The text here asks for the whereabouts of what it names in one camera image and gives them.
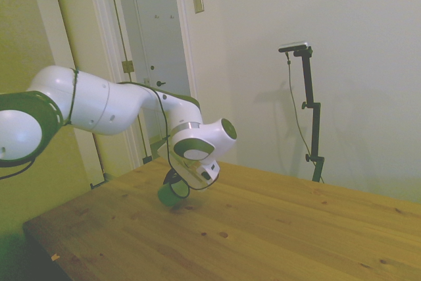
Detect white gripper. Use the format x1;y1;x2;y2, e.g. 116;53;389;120
157;139;217;192

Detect teal mug white inside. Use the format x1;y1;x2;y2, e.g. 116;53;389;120
157;178;193;209

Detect white closed door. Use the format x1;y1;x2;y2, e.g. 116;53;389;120
130;0;195;141

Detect white open door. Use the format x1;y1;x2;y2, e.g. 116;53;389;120
49;0;153;190

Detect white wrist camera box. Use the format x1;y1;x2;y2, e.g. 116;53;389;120
196;161;221;184

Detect black camera stand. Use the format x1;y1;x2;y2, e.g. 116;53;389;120
285;51;326;184
292;47;326;184

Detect grey camera on stand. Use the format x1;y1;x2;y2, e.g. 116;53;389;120
278;41;310;54

